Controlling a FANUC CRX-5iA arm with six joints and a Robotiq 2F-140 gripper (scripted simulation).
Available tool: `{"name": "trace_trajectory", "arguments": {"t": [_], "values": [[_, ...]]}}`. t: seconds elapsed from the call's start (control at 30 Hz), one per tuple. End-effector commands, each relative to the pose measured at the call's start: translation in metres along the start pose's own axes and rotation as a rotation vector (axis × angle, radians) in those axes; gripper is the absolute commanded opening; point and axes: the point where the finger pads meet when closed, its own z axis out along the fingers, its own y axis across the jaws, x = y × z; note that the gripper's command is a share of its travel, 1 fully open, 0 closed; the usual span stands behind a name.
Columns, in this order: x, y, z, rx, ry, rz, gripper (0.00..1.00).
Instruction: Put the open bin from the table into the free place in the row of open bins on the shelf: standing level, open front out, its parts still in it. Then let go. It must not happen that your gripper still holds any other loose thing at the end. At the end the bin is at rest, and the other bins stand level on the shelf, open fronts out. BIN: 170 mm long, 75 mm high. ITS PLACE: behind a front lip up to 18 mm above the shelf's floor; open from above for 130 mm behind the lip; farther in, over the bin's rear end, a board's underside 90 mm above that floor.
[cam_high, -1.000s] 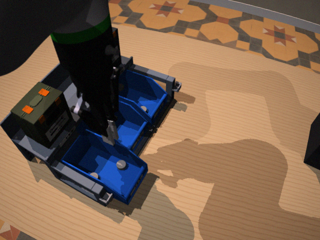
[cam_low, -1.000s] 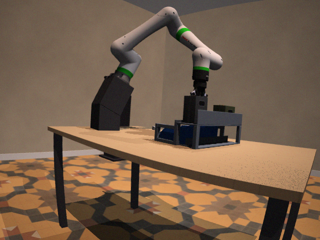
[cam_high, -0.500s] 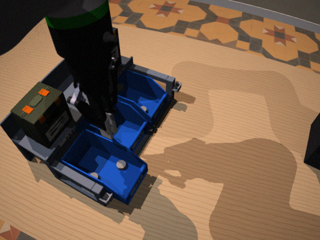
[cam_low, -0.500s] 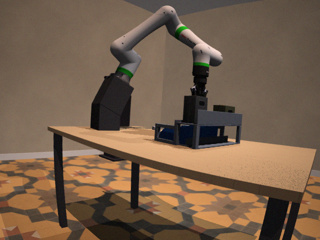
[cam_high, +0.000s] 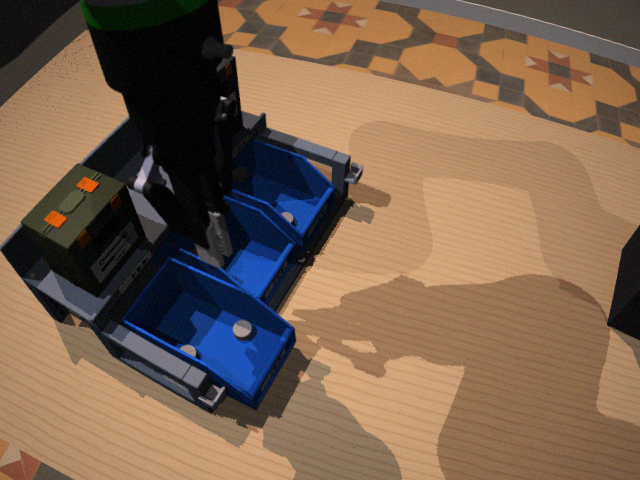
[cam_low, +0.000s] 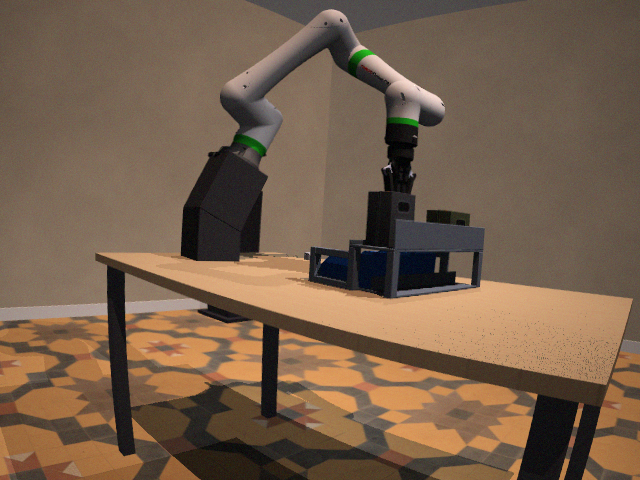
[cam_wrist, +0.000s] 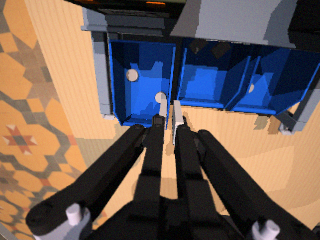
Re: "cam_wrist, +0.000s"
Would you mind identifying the blue bin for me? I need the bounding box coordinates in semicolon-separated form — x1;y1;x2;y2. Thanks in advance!
175;37;254;109
227;45;320;116
109;39;176;130

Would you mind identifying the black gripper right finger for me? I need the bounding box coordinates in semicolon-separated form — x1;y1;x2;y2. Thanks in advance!
172;100;319;240

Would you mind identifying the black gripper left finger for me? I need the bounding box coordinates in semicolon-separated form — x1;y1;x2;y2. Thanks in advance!
25;99;167;240

